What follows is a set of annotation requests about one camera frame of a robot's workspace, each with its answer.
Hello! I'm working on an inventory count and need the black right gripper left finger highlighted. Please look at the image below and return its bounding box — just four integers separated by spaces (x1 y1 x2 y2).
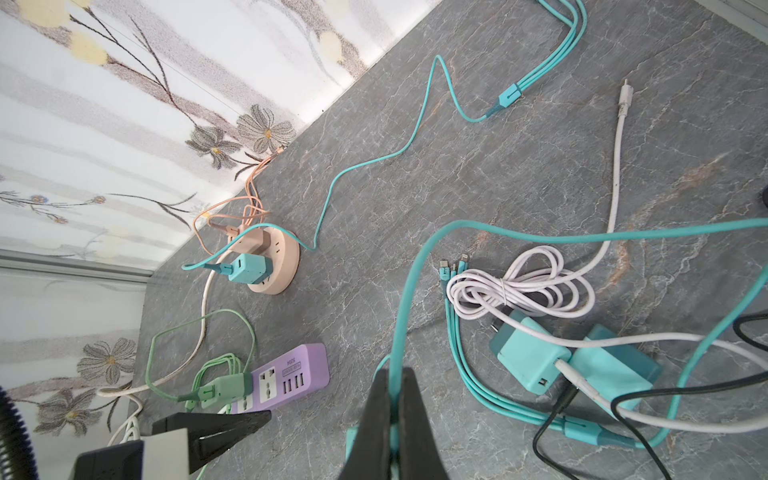
338 369 391 480

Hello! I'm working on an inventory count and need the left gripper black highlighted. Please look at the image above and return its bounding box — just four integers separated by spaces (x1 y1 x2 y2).
70 411 272 480

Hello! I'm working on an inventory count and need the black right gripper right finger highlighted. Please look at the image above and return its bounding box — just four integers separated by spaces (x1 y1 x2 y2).
398 368 449 480

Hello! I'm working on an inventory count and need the green usb cable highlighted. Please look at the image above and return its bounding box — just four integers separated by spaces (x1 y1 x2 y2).
145 308 258 412

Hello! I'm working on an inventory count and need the green charger plug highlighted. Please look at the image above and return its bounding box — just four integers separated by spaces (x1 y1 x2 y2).
197 372 253 409

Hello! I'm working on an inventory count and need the purple power strip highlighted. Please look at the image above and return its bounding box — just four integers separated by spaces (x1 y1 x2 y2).
232 343 330 414

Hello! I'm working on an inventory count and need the pink charger plug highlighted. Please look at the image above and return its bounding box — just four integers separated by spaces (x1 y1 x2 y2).
226 227 271 255

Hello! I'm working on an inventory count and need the pink usb cable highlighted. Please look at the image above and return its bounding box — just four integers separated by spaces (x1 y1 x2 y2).
191 146 286 256

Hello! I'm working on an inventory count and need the small teal charger plug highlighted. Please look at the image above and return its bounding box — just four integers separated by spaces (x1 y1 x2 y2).
490 318 572 396

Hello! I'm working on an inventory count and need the large teal charger plug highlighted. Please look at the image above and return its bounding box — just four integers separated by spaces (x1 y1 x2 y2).
567 345 663 414

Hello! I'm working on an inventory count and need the round pink power socket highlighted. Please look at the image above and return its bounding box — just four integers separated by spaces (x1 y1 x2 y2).
248 227 300 295

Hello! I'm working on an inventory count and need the white coiled power cable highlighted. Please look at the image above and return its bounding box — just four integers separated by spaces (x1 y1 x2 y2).
107 392 145 448

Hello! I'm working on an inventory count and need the pink socket power cable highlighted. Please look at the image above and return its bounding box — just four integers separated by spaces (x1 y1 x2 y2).
95 251 232 398

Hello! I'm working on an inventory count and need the white lilac usb cable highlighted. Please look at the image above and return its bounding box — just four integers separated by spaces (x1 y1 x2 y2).
445 79 768 434

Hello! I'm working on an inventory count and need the black cable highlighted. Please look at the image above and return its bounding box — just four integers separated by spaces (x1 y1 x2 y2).
532 311 768 480

